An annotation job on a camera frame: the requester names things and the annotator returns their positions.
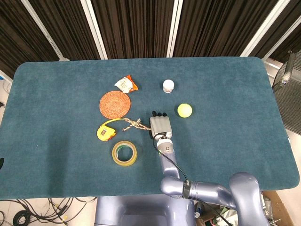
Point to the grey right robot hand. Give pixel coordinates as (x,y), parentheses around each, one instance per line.
(160,126)

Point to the yellow tape measure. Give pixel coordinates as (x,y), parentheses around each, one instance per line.
(105,132)

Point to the silver-blue right robot arm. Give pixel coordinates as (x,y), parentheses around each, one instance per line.
(200,186)

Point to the yellow packing tape roll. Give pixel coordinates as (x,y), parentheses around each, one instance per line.
(124,153)

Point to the yellow-green tennis ball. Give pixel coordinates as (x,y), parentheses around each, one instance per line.
(184,110)

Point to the small white plastic jar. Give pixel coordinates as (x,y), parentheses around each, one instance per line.
(168,86)

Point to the orange woven round coaster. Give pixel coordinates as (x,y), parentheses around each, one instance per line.
(115,104)

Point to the crumpled orange snack packet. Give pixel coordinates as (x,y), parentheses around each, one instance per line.
(127,84)

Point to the silver-blue robot torso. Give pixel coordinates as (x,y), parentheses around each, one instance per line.
(141,212)

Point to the teal table cloth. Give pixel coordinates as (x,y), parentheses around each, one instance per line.
(70,153)

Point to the black pleated curtain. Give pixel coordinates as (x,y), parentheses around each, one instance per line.
(131,26)

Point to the black mesh office chair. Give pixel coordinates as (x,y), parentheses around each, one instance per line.
(288,94)

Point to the brown cardboard box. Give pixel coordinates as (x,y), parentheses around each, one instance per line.
(279,207)

